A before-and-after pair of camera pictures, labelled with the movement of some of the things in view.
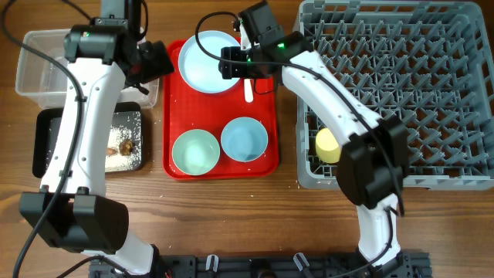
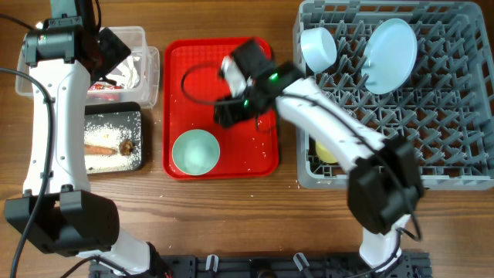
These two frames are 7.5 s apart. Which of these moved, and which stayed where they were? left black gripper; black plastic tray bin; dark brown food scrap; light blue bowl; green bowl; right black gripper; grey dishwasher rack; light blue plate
Moved: light blue bowl; light blue plate; left black gripper; right black gripper
Stayed: grey dishwasher rack; black plastic tray bin; dark brown food scrap; green bowl
